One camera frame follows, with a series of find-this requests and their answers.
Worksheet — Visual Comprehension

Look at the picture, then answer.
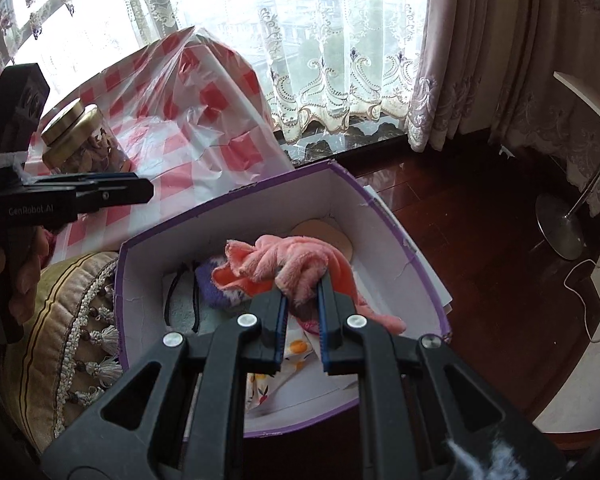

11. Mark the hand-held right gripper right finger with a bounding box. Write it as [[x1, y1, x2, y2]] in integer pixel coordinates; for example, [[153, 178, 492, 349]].
[[316, 277, 566, 480]]

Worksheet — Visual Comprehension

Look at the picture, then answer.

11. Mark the purple fuzzy cloth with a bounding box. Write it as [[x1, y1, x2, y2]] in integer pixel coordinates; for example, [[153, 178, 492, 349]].
[[194, 255, 253, 308]]

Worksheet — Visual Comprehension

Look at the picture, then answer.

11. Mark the black hair band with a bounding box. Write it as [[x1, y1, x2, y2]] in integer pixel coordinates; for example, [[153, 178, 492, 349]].
[[164, 260, 203, 333]]

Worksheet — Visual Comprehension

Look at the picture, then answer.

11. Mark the gold lid glass jar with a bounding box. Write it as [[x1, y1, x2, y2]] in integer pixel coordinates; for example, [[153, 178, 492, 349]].
[[41, 100, 131, 176]]

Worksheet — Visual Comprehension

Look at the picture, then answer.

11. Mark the dark marble window sill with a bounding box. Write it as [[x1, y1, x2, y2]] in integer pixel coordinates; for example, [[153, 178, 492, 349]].
[[275, 115, 411, 166]]

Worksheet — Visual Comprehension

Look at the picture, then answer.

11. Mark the pink curtain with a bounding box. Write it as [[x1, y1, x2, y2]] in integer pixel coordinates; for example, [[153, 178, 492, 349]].
[[405, 0, 600, 216]]

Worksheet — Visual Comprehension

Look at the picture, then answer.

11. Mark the white cable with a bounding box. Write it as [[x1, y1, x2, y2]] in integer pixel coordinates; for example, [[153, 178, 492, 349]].
[[562, 257, 600, 343]]

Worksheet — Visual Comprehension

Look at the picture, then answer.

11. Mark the striped tasselled cushion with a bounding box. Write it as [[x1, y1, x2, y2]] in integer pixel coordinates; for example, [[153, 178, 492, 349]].
[[2, 250, 126, 456]]

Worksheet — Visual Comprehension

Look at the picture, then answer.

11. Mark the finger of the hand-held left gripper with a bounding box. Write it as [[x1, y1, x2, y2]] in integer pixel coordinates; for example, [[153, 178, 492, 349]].
[[72, 177, 155, 216], [20, 172, 141, 191]]

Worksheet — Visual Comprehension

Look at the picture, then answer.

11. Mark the white stand table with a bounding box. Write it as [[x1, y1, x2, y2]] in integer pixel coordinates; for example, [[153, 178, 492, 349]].
[[535, 70, 600, 261]]

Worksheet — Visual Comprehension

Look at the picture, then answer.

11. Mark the fruit print cloth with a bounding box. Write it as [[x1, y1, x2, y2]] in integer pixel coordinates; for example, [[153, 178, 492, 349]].
[[245, 317, 326, 413]]

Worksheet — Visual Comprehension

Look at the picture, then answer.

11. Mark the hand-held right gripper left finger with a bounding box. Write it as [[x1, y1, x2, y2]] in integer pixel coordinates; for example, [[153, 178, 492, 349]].
[[40, 287, 290, 480]]

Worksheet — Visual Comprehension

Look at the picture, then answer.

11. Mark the white box purple trim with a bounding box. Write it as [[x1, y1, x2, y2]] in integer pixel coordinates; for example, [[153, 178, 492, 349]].
[[115, 160, 453, 441]]

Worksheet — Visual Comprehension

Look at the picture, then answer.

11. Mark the beige round pad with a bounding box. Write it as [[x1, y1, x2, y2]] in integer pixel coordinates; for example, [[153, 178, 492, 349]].
[[287, 217, 356, 261]]

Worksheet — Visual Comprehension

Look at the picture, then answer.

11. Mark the red checked plastic tablecloth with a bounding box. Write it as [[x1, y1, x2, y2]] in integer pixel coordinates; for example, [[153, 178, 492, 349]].
[[0, 25, 293, 266]]

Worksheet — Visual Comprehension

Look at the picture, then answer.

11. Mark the pink fleece baby garment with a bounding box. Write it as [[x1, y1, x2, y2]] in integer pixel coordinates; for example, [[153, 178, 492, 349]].
[[211, 234, 407, 336]]

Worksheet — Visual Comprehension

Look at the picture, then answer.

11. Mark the person's left hand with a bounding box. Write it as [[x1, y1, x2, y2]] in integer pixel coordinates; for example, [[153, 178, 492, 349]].
[[0, 225, 56, 328]]

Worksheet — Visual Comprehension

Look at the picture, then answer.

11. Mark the white lace curtain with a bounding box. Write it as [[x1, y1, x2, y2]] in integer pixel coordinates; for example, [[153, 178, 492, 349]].
[[0, 0, 431, 146]]

